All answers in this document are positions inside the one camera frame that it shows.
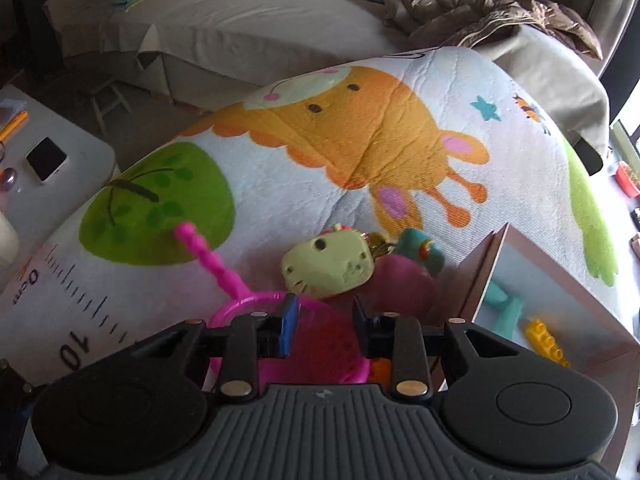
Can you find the white side table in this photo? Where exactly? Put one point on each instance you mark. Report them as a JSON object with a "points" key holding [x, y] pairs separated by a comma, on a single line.
{"points": [[75, 180]]}

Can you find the teal and pink duck toy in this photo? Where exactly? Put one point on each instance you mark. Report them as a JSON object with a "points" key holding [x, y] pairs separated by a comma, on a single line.
{"points": [[400, 285]]}

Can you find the white device with dark screen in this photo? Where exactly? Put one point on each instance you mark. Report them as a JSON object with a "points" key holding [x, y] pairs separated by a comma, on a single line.
{"points": [[46, 159]]}

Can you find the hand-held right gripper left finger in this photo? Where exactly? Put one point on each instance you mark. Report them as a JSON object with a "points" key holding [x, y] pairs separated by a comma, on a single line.
{"points": [[289, 327]]}

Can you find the printed giraffe play mat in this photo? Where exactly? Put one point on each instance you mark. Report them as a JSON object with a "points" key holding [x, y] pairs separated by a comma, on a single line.
{"points": [[350, 135]]}

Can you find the yellow cat face toy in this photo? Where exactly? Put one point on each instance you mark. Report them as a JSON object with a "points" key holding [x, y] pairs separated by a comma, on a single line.
{"points": [[320, 265]]}

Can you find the pink toy scoop net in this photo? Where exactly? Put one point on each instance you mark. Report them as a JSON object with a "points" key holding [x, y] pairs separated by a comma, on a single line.
{"points": [[220, 270]]}

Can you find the small wooden stool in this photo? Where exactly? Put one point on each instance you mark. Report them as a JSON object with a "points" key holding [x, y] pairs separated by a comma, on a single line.
{"points": [[107, 97]]}

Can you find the small purple object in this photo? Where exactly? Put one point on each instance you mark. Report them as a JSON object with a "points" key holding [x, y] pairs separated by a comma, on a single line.
{"points": [[7, 179]]}

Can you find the pink cardboard box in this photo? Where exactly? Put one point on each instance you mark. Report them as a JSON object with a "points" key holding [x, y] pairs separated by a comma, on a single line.
{"points": [[480, 270]]}

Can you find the teal plastic toy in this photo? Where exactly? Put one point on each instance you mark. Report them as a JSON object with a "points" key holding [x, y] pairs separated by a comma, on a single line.
{"points": [[502, 305]]}

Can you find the grey covered sofa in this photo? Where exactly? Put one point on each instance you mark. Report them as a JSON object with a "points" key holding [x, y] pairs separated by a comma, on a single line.
{"points": [[250, 25]]}

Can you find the red basket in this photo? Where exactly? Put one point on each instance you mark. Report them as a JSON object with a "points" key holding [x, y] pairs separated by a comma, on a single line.
{"points": [[629, 179]]}

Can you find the yellow building block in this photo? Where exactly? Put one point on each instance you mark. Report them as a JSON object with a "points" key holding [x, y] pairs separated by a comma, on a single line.
{"points": [[547, 342]]}

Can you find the brown crumpled blanket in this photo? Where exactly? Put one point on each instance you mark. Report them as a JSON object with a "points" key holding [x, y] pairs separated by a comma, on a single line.
{"points": [[475, 10]]}

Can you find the orange pen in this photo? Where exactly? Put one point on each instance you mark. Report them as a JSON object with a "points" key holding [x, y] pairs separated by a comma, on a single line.
{"points": [[14, 126]]}

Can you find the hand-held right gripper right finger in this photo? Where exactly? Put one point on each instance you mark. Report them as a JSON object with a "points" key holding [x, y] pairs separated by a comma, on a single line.
{"points": [[361, 330]]}

